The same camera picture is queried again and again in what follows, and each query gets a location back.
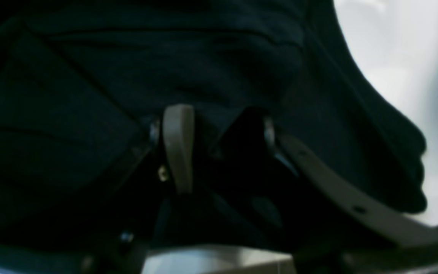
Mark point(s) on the black T-shirt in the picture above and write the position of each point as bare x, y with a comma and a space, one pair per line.
81, 82

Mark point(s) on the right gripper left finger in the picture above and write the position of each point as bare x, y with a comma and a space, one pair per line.
126, 243

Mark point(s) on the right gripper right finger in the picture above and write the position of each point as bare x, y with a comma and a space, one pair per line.
300, 160

